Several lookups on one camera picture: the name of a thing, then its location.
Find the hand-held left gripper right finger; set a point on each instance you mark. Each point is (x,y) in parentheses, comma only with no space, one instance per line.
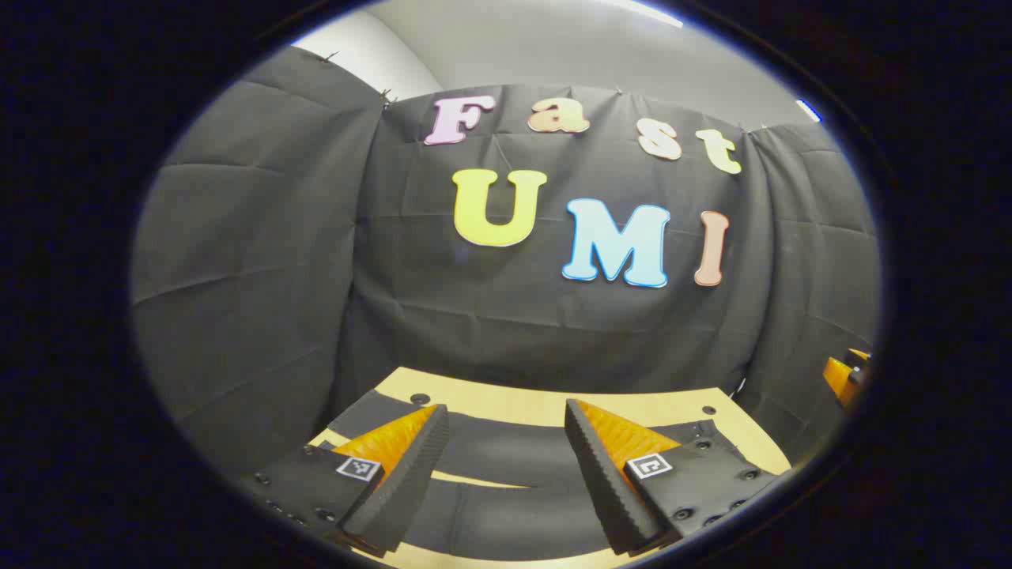
(601,482)

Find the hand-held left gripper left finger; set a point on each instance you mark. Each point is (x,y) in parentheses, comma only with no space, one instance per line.
(411,474)

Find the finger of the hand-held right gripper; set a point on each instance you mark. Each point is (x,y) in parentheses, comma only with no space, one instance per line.
(842,378)

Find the dark grey jeans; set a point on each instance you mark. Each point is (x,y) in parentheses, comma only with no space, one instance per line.
(506,450)

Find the black backdrop cloth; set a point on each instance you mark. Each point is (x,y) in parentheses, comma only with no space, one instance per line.
(277,276)

